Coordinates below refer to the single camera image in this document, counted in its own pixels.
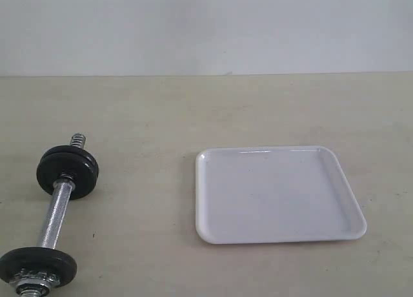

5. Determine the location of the white rectangular plastic tray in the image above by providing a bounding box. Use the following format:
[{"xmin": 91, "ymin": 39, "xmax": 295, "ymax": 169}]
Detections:
[{"xmin": 195, "ymin": 146, "xmax": 367, "ymax": 245}]

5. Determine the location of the chrome threaded dumbbell bar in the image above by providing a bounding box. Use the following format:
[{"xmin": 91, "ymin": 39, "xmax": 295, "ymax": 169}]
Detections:
[{"xmin": 12, "ymin": 132, "xmax": 90, "ymax": 297}]

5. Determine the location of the black weight plate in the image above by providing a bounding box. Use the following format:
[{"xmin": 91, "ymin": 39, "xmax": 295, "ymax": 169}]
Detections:
[
  {"xmin": 41, "ymin": 145, "xmax": 97, "ymax": 165},
  {"xmin": 1, "ymin": 247, "xmax": 77, "ymax": 286},
  {"xmin": 36, "ymin": 152, "xmax": 99, "ymax": 200}
]

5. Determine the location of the chrome spinlock collar nut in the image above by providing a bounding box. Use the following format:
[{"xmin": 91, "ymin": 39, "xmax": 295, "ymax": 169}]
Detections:
[{"xmin": 9, "ymin": 269, "xmax": 61, "ymax": 297}]

